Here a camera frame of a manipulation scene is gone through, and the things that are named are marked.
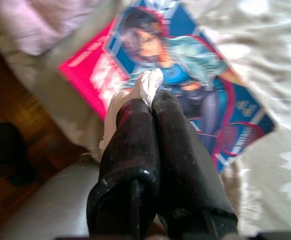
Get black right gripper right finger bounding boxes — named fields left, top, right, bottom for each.
left=151, top=89, right=239, bottom=240

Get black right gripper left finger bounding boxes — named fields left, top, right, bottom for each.
left=86, top=98, right=161, bottom=240

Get white tissue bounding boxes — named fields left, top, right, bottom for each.
left=99, top=67, right=165, bottom=151

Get pink and blue magazine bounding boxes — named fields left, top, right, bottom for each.
left=57, top=0, right=279, bottom=175

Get bed with beige floral sheet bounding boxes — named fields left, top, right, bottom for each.
left=0, top=0, right=291, bottom=240

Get pink cartoon print blanket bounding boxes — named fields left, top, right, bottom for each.
left=0, top=0, right=104, bottom=56

